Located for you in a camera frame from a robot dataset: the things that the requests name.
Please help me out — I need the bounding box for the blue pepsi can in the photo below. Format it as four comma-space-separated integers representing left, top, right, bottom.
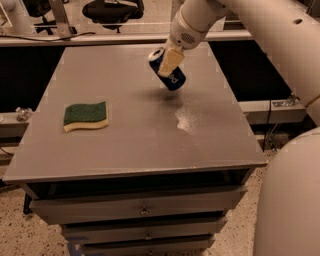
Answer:
148, 47, 186, 91

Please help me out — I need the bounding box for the middle grey drawer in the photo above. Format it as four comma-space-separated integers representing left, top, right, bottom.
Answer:
62, 215, 226, 244

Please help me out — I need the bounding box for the crumpled foil ball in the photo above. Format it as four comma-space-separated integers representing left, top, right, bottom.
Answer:
16, 107, 32, 122

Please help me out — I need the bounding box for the bottom grey drawer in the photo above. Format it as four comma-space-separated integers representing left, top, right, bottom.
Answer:
81, 235, 214, 256

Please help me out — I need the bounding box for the grey drawer cabinet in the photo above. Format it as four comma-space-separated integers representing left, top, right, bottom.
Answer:
1, 41, 268, 256

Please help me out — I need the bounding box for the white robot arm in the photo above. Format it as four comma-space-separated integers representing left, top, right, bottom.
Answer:
158, 0, 320, 256

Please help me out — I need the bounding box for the green yellow sponge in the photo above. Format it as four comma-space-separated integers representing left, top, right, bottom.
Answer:
63, 101, 109, 132

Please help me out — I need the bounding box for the black office chair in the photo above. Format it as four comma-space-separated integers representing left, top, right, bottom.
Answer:
82, 0, 144, 31

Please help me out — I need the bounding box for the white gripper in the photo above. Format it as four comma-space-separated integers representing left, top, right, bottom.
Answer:
157, 8, 214, 77

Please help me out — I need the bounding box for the grey metal rail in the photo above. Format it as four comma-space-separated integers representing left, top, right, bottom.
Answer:
0, 29, 254, 48

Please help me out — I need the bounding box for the grey metal post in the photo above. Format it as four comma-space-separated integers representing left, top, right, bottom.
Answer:
48, 0, 72, 37

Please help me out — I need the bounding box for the top grey drawer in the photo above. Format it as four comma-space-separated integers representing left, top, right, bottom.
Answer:
30, 186, 247, 224

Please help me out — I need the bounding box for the grey drawer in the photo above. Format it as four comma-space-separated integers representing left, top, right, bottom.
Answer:
62, 215, 226, 244
81, 235, 214, 256
30, 186, 247, 224

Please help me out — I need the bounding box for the black cable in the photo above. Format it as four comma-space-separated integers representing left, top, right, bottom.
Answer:
0, 31, 96, 43

